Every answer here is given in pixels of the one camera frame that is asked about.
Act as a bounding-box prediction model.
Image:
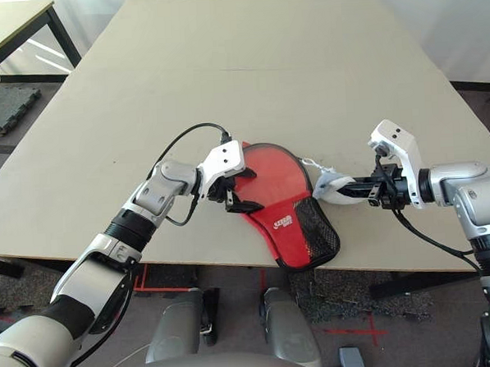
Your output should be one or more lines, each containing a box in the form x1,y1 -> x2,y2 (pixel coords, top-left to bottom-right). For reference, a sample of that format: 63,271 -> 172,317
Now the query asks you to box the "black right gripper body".
365,162 -> 412,212

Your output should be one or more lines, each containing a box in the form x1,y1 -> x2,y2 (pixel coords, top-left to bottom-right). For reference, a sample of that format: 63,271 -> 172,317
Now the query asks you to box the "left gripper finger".
223,189 -> 264,214
227,167 -> 258,182

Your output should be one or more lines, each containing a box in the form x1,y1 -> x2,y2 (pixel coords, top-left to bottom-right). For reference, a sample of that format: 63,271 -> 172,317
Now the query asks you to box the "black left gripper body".
205,175 -> 241,213

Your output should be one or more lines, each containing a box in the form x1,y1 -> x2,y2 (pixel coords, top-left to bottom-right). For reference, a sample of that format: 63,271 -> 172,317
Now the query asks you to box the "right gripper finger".
336,183 -> 374,204
349,174 -> 381,187

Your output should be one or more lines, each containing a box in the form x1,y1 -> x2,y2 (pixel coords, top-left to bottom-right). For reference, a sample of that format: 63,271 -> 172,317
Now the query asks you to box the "black red paddle case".
222,136 -> 343,275

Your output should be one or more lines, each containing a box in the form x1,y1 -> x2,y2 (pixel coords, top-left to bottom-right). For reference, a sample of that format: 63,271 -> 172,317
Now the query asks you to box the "dark speckled carpet tile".
290,262 -> 436,326

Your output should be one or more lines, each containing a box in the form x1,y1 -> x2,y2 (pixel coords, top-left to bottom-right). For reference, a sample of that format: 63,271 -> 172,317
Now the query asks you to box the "silver right robot leg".
257,285 -> 323,367

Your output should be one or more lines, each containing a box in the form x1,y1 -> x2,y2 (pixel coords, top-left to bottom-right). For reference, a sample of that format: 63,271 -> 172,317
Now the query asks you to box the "silver robot leg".
257,285 -> 323,367
141,286 -> 225,365

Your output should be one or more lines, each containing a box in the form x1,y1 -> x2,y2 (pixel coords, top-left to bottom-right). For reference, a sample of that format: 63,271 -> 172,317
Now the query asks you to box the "silver left robot leg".
141,286 -> 225,365

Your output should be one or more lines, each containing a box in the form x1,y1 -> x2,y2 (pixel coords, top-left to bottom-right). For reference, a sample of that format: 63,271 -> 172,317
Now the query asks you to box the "grey blue foot pedal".
338,346 -> 365,367

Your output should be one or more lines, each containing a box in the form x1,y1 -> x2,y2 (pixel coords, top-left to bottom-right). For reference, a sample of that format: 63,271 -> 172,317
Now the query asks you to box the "grey foam floor mat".
0,85 -> 44,138

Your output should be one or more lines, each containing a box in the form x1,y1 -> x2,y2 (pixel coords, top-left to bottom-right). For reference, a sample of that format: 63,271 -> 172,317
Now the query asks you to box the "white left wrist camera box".
194,140 -> 247,200

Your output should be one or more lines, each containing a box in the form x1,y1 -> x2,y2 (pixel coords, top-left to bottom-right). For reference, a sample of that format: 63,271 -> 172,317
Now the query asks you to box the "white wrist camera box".
194,140 -> 247,200
366,117 -> 427,212

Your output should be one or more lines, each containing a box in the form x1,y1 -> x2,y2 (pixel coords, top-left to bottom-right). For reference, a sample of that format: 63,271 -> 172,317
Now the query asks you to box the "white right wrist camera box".
366,117 -> 427,212

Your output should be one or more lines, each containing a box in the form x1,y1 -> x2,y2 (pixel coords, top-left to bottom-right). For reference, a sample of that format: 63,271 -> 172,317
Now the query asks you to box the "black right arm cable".
374,148 -> 488,278

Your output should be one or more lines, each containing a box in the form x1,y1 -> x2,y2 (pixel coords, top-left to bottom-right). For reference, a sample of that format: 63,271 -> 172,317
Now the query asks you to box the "side table with black frame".
0,0 -> 89,148

